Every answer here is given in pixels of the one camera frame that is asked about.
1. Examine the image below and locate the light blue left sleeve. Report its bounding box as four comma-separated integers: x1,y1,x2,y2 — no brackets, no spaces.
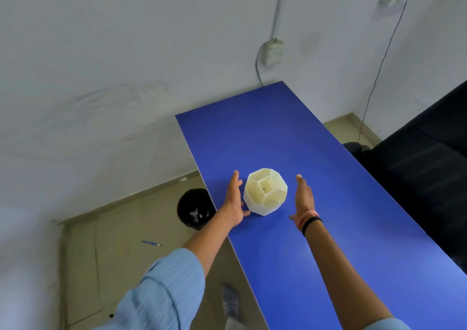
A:
93,247,206,330

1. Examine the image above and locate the grey cable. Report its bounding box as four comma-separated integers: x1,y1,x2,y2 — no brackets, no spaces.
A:
255,44,265,88

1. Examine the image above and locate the black sofa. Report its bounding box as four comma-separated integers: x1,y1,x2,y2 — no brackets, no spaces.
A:
343,81,467,275

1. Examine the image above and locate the person's left hand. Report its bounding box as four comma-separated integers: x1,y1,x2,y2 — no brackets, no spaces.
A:
219,170,251,227

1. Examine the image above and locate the black wristband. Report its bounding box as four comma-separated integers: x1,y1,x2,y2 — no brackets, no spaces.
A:
301,217,323,237

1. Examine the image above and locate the white wall cable conduit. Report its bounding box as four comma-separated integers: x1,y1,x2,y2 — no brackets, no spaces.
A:
271,0,289,43

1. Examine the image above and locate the white hollow polyhedron model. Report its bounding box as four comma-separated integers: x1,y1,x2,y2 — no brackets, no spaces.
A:
243,168,288,217

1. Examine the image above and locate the light blue sleeve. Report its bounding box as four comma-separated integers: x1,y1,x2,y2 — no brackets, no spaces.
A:
93,247,206,330
364,317,412,330

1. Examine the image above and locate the light blue right sleeve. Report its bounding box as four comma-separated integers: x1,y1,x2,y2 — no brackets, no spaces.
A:
364,317,412,330

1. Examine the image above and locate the person's right forearm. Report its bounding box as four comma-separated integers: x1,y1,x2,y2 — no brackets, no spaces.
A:
304,221,394,330

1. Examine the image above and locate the thin black cable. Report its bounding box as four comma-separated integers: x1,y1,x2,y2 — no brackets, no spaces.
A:
358,0,408,144

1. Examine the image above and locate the pink wristband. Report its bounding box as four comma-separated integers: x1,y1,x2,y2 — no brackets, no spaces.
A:
296,211,320,231

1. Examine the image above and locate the person's right hand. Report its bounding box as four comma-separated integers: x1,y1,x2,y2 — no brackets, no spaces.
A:
289,174,316,222

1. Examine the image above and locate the small white wall socket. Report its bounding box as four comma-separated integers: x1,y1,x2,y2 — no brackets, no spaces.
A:
261,38,285,66

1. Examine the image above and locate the person's left forearm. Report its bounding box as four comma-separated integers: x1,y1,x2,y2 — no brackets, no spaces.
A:
182,209,238,277

